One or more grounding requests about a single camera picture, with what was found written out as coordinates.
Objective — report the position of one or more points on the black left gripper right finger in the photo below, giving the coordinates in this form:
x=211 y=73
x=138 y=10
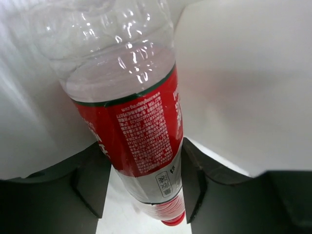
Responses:
x=219 y=200

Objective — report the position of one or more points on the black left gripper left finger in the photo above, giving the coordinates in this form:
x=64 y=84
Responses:
x=67 y=198

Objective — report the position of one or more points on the red label plastic bottle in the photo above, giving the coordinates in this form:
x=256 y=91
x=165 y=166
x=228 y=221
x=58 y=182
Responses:
x=115 y=59

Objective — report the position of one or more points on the white octagonal plastic bin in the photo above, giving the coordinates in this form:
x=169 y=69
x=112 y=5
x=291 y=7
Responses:
x=245 y=80

